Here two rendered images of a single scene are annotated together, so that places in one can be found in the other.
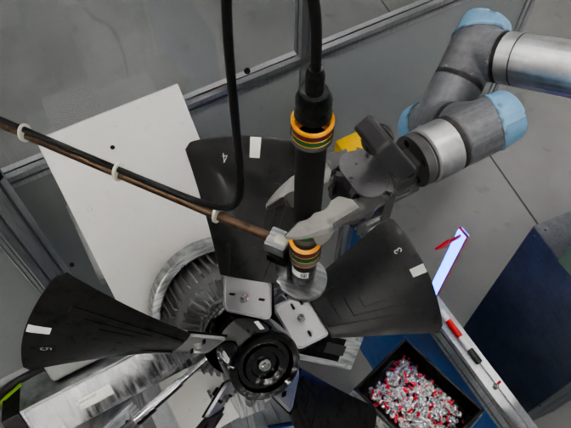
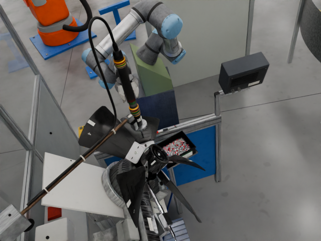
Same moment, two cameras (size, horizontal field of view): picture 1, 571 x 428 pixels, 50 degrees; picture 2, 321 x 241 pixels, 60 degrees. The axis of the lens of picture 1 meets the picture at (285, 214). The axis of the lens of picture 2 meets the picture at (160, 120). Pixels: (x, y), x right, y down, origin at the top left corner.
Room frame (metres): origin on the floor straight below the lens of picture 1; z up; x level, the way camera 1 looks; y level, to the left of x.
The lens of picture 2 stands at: (-0.06, 0.75, 2.26)
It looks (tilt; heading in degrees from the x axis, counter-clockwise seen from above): 46 degrees down; 294
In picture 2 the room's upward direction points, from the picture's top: 13 degrees counter-clockwise
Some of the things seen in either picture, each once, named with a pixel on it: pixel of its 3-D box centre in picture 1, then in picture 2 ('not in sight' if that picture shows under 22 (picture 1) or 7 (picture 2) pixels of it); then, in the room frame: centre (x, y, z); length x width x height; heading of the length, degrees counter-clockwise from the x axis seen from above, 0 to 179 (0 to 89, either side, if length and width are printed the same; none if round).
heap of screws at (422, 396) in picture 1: (415, 406); (176, 149); (0.33, -0.28, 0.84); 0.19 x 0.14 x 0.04; 43
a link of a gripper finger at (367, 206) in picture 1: (355, 203); (132, 82); (0.39, -0.08, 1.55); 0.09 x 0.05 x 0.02; 130
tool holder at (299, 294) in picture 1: (297, 263); (135, 120); (0.39, -0.02, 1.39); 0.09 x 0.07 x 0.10; 64
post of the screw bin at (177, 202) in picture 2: not in sight; (174, 188); (0.38, -0.24, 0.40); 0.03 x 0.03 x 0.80; 44
